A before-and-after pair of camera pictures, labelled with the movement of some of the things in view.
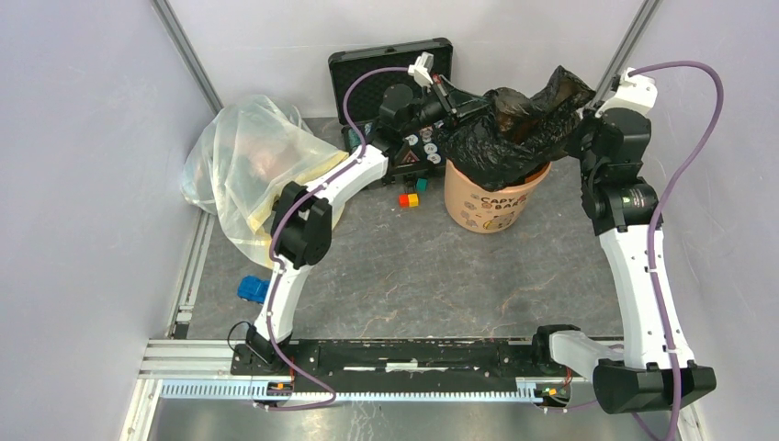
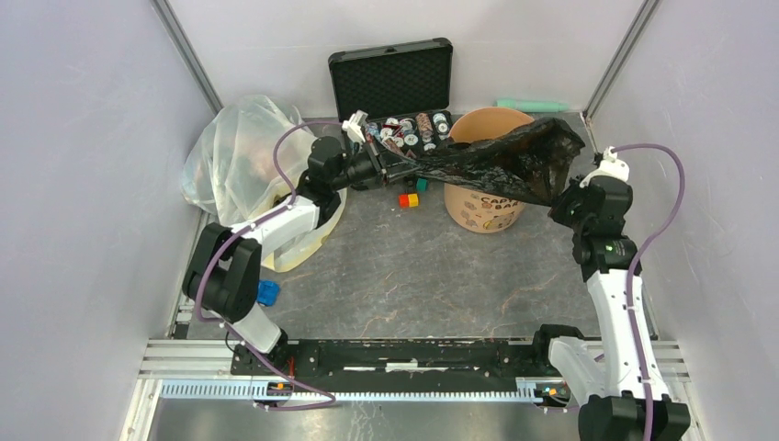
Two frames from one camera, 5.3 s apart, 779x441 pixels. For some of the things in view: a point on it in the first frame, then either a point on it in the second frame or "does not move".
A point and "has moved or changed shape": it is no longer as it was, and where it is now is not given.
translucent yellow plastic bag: [250, 149] does not move
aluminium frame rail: [188, 55] does not move
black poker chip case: [362, 75] does not move
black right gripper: [573, 144] to [558, 211]
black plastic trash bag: [513, 140] has moved or changed shape
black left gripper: [456, 103] to [388, 165]
